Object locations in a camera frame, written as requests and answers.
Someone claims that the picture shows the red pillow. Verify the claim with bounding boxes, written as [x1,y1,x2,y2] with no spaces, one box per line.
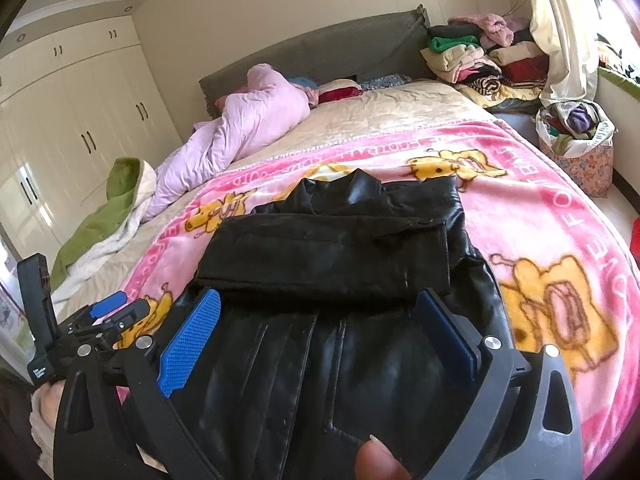
[316,80,364,106]

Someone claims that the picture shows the green and white blanket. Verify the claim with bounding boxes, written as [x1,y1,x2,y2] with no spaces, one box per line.
[49,157,159,303]

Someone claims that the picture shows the pink printed blanket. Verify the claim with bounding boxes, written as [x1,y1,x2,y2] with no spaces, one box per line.
[119,117,640,480]

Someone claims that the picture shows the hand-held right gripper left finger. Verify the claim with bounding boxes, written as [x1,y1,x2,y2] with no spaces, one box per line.
[52,287,223,480]

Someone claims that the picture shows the clothes on window sill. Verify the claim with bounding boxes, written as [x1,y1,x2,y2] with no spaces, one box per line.
[594,30,640,88]

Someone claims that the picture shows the cream wardrobe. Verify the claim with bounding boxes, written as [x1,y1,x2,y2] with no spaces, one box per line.
[0,7,184,266]

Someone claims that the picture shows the pile of folded clothes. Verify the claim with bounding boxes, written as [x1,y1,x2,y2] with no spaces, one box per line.
[419,12,552,112]

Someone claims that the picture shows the grey upholstered bed headboard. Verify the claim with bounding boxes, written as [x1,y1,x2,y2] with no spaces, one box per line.
[198,4,432,112]

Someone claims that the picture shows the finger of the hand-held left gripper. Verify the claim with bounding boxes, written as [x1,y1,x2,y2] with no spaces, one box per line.
[102,298,152,333]
[89,290,129,319]

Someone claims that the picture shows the dark patterned cloth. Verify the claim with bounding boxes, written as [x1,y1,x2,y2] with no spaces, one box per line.
[356,73,414,93]

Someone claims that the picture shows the person's left hand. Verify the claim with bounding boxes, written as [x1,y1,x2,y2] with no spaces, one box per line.
[29,379,67,433]

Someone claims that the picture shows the black leather jacket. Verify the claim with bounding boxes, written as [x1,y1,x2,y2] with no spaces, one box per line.
[122,167,518,480]

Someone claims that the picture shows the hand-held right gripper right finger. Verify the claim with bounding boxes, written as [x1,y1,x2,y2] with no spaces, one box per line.
[414,288,585,480]

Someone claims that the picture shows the person's right hand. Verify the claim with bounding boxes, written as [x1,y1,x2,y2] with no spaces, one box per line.
[354,436,412,480]

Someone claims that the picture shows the light pink quilt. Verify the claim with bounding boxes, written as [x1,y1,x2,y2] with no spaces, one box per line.
[145,63,322,222]

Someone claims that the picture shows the cream curtain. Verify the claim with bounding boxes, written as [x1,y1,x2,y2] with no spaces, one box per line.
[520,0,602,107]

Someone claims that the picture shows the floral basket of clothes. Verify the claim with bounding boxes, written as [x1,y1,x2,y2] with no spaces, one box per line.
[534,100,617,199]

